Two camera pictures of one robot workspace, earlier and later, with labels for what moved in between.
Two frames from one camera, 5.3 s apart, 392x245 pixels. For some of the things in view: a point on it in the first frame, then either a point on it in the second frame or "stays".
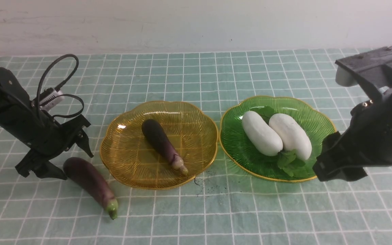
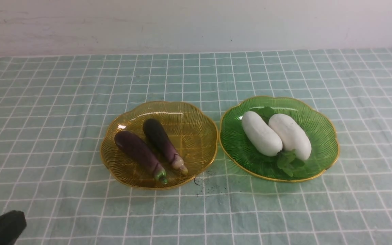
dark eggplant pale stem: (157, 136) stays
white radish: (291, 137) stays
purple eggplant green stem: (81, 171) to (130, 142)
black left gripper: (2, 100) to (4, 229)
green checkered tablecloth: (224, 205) stays
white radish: (263, 137) stays
